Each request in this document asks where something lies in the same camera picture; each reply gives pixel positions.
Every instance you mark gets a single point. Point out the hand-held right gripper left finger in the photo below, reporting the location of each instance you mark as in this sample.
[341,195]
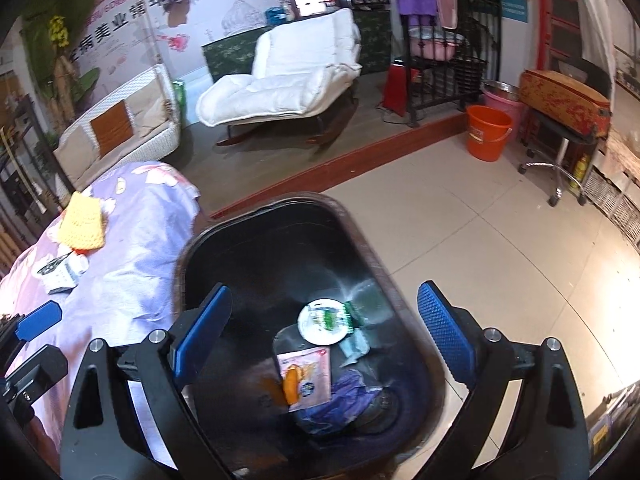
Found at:
[200,340]

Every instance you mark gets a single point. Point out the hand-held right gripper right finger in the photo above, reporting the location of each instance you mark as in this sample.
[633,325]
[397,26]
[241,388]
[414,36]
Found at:
[445,332]

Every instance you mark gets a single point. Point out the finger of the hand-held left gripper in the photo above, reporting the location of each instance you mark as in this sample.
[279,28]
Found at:
[40,317]
[37,372]

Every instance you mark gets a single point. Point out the green snack wrapper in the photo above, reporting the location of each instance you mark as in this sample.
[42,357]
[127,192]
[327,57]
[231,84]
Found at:
[361,310]

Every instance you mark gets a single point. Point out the teal paper wrapper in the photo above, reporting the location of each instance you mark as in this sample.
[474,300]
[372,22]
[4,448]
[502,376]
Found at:
[357,347]

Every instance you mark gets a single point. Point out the black waste bin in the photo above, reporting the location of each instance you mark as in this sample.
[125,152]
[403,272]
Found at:
[280,260]

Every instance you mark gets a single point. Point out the pink snack packet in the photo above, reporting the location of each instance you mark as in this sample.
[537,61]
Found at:
[310,372]

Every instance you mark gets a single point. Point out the purple plastic bag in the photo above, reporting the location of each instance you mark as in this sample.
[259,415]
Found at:
[345,400]

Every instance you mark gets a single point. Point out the blue cup with white lid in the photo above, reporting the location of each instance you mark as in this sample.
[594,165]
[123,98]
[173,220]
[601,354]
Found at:
[325,320]

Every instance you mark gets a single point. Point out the clear white plastic wrapper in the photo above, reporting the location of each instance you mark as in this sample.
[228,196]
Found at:
[59,277]

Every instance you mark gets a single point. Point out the yellow foam net sleeve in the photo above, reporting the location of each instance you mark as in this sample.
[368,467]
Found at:
[82,222]

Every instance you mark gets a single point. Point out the purple floral blanket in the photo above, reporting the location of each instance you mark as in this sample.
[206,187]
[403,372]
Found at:
[130,260]

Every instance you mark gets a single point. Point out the black metal headboard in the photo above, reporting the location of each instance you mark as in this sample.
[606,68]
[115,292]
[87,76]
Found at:
[20,180]

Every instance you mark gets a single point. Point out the beige cushion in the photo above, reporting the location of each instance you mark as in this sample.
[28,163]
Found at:
[75,152]
[147,105]

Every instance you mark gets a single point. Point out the white wicker swing seat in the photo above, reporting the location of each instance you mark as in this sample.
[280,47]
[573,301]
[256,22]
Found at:
[160,145]

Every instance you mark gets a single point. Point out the orange bucket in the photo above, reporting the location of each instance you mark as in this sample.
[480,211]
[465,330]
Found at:
[487,135]

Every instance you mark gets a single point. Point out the orange square cushion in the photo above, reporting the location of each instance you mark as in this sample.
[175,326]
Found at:
[112,127]

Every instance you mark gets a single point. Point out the chrome wheeled stool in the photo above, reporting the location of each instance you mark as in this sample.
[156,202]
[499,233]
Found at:
[562,160]

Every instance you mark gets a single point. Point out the yellow bottle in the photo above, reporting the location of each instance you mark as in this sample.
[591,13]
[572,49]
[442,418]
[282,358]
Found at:
[580,170]

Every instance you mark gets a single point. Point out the white wicker drawers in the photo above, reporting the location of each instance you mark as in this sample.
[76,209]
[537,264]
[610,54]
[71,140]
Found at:
[617,195]

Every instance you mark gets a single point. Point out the pink bucket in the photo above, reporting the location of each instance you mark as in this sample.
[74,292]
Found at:
[507,107]

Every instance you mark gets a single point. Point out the black metal rack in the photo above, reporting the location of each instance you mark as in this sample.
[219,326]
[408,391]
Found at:
[450,85]

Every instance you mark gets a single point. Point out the red bag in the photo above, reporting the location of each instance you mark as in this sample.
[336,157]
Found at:
[397,87]

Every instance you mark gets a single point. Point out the steel basin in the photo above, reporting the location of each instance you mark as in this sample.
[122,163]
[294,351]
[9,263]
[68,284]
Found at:
[500,89]

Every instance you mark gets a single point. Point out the red patterned cushion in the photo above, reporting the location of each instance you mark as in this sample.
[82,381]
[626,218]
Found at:
[565,100]

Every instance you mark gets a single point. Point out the white padded armchair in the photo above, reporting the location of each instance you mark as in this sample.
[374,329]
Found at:
[295,75]

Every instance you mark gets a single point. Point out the pink basin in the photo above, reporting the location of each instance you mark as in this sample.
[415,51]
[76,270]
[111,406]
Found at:
[435,45]

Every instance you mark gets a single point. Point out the banana plant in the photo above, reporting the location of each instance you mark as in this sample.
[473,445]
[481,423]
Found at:
[60,30]

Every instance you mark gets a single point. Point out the teal box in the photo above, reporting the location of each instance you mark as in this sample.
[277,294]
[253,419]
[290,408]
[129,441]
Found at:
[275,15]

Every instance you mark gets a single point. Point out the large wall poster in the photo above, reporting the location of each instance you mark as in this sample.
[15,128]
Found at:
[235,5]

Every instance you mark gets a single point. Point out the red door frame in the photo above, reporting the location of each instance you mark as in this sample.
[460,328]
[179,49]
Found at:
[550,10]

